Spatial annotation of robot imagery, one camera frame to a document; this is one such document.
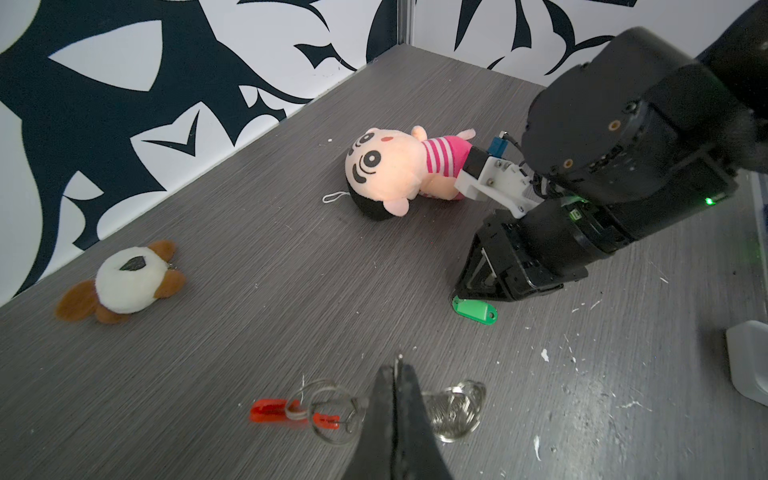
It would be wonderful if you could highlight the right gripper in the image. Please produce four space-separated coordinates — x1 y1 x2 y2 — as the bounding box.
455 199 631 302

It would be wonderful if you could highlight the metal keyring with chain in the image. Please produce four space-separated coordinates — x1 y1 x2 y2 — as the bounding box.
284 377 488 446

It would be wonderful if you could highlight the pink plush doll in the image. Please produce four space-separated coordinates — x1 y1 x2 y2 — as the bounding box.
341 126 476 221

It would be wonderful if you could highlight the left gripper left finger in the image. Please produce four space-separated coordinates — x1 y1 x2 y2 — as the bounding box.
342 366 396 480

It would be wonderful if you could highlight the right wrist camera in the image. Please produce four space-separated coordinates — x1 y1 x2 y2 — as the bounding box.
455 131 543 219

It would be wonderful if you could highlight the brown white plush toy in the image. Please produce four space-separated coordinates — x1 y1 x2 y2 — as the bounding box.
55 240 186 324

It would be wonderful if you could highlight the white rectangular box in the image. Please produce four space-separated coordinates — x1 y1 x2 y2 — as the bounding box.
726 320 768 406

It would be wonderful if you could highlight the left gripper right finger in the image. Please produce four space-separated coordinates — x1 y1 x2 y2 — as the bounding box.
395 359 452 479

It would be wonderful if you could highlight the green key tag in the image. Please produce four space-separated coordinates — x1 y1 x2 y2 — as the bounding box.
452 296 498 325

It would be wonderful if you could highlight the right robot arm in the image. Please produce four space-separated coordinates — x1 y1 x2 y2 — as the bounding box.
455 1 767 302

